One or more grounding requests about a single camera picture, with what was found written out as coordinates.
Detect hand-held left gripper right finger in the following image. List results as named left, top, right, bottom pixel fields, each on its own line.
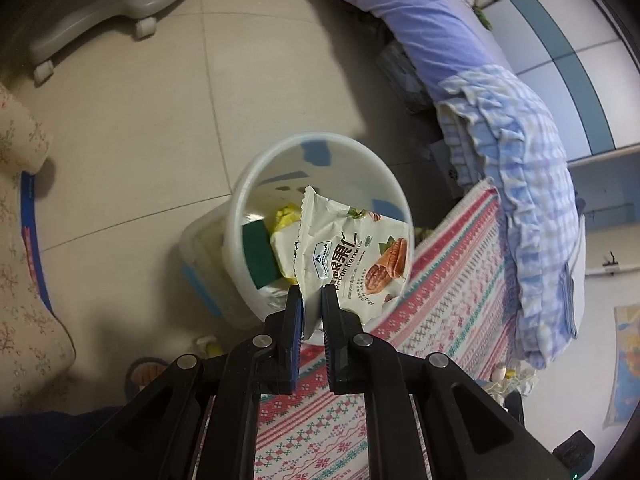
left=321, top=284, right=573, bottom=480

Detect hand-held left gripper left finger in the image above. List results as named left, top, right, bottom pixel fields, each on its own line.
left=47, top=284, right=305, bottom=480

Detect white nut snack packet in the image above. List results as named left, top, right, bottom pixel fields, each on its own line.
left=292, top=185, right=412, bottom=333

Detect white plastic bucket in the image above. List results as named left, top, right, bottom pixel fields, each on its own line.
left=222, top=132, right=415, bottom=346

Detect cream plastic packet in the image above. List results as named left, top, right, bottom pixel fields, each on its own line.
left=270, top=220, right=303, bottom=283

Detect green sponge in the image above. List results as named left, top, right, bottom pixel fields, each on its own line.
left=241, top=219, right=281, bottom=291

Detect small yellow white toy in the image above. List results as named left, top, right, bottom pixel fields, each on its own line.
left=195, top=336, right=223, bottom=358

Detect small white figurines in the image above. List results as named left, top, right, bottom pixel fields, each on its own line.
left=482, top=362, right=538, bottom=408

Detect yellow wrapper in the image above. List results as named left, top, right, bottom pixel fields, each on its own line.
left=270, top=202, right=306, bottom=233

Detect patterned woven rug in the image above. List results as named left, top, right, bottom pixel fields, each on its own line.
left=252, top=182, right=523, bottom=480

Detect blue plaid blanket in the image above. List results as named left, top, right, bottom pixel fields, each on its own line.
left=435, top=65, right=586, bottom=368

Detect dark box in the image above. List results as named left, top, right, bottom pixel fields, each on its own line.
left=375, top=40, right=436, bottom=116

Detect floral beige mat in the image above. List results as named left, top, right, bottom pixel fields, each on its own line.
left=0, top=82, right=76, bottom=416

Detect blue printed strip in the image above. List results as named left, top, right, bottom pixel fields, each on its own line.
left=20, top=170, right=56, bottom=313

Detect person's dark blue trouser leg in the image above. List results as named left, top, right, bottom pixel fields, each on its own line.
left=0, top=405, right=126, bottom=480

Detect purple bedsheet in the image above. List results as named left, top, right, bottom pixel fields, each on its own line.
left=320, top=0, right=516, bottom=106

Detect blue and white wardrobe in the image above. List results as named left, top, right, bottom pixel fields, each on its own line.
left=475, top=0, right=640, bottom=171

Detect white wheeled chair base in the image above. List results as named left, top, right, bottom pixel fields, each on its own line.
left=27, top=0, right=213, bottom=83

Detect wall poster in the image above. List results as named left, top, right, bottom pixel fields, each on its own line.
left=602, top=305, right=640, bottom=428

